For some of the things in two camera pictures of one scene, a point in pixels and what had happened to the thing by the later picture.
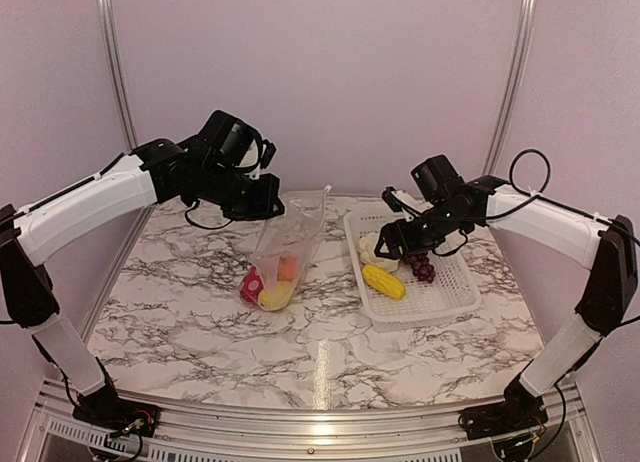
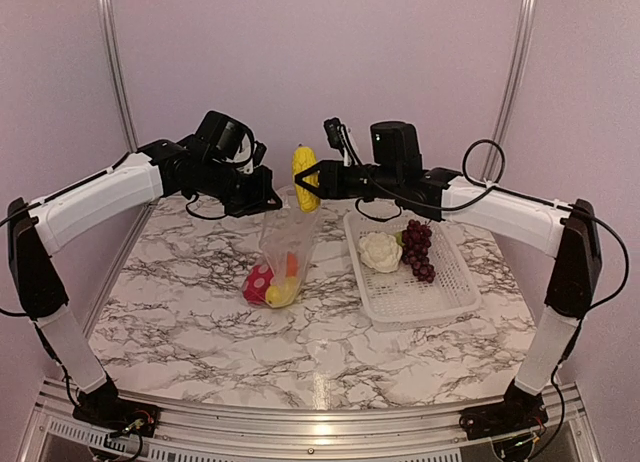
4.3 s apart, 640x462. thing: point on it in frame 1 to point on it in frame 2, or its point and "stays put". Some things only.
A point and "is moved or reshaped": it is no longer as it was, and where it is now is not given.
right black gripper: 407,244 to 330,184
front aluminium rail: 223,434 stays put
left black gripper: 265,205 stays put
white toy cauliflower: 367,254 stays put
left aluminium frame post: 110,24 stays put
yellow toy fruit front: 273,299 is moved or reshaped
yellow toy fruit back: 383,281 to 303,157
